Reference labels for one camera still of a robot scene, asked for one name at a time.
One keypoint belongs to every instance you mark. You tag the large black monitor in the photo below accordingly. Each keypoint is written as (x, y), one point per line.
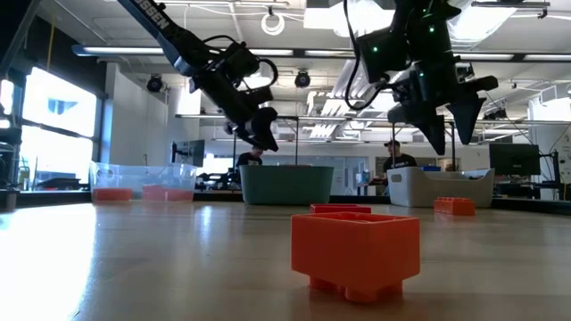
(514, 159)

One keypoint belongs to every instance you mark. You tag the small orange block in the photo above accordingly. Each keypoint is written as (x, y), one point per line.
(357, 249)

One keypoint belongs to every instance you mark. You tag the white plastic bin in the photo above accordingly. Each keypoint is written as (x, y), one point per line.
(415, 189)

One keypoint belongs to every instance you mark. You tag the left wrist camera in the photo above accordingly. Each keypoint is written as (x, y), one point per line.
(238, 60)

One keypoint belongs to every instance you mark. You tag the teal plastic bin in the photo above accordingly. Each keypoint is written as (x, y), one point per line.
(285, 185)

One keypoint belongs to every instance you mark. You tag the bright window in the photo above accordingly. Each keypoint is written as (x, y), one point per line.
(58, 134)

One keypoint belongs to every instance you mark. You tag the long ceiling light bar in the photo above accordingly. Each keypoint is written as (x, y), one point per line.
(116, 51)

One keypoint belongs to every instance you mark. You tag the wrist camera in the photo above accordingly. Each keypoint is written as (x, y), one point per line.
(238, 60)
(379, 53)

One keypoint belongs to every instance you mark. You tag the clear plastic bin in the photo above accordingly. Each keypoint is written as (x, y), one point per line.
(143, 176)

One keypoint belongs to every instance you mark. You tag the person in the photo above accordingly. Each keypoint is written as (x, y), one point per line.
(250, 158)
(398, 161)

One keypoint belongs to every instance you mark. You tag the black metal frame rig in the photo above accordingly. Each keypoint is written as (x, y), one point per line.
(296, 142)

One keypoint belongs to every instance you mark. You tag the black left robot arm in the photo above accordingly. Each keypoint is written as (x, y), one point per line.
(178, 44)

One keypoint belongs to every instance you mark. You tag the blue long block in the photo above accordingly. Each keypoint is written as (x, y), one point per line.
(432, 168)

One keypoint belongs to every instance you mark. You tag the black aluminium table frame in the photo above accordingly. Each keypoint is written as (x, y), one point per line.
(218, 196)

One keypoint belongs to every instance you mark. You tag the small black monitor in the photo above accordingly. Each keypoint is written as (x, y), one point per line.
(192, 153)

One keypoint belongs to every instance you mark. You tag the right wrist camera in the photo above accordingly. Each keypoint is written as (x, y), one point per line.
(379, 53)

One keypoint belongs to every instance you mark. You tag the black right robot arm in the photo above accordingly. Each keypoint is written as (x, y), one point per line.
(424, 22)

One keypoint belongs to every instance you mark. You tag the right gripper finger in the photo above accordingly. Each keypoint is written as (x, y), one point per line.
(424, 118)
(468, 111)

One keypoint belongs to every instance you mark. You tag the round black ceiling camera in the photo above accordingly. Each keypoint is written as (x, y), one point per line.
(302, 79)
(154, 84)

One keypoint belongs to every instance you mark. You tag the small red block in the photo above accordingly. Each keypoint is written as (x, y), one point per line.
(340, 208)

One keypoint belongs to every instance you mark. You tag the black equipment rack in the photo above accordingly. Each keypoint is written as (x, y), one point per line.
(6, 169)

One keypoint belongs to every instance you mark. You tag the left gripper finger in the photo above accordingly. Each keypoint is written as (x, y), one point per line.
(264, 127)
(238, 129)

